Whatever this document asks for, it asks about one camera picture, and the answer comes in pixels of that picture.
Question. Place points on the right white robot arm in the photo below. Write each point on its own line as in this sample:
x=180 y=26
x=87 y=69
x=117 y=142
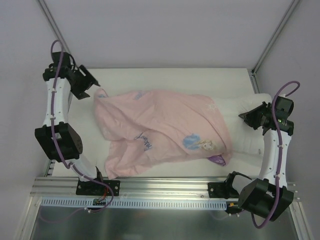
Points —
x=266 y=196

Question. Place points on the left aluminium frame post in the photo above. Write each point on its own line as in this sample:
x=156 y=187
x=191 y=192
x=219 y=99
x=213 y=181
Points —
x=52 y=23

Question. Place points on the white pillow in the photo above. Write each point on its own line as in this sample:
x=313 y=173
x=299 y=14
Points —
x=244 y=139

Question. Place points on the aluminium frame post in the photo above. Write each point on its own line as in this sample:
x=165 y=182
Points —
x=52 y=23
x=276 y=34

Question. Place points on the aluminium mounting rail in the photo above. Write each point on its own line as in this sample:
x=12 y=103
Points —
x=165 y=188

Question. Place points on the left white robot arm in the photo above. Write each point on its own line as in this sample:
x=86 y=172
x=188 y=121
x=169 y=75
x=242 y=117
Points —
x=57 y=138

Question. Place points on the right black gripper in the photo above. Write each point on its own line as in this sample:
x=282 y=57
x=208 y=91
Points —
x=256 y=117

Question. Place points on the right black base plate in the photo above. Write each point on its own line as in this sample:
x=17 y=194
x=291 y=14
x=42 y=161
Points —
x=221 y=190

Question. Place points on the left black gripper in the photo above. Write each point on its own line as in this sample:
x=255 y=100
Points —
x=81 y=81

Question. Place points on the white slotted cable duct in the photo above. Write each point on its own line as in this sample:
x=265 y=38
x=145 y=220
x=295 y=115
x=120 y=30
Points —
x=121 y=203

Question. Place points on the pink Journey pillow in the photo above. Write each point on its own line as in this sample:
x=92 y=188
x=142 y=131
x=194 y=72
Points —
x=152 y=127

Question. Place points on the right aluminium frame post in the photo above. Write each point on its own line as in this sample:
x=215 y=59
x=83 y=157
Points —
x=276 y=34

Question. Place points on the purple Elsa pillowcase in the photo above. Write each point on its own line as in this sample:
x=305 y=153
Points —
x=221 y=159

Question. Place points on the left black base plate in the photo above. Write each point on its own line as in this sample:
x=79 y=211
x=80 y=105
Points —
x=89 y=188

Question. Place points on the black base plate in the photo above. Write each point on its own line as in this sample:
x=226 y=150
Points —
x=89 y=188
x=221 y=190

